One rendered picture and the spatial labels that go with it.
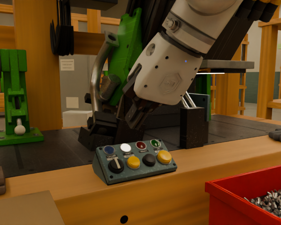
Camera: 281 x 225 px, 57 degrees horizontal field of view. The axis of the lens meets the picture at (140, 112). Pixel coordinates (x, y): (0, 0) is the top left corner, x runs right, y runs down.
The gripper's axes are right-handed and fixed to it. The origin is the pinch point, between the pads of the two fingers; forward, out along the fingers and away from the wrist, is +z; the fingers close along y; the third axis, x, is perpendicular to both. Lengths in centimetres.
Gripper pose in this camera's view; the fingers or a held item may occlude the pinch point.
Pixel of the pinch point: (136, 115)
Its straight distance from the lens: 47.9
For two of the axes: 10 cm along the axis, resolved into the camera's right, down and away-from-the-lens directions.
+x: -4.1, -6.3, 6.6
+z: -4.8, 7.7, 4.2
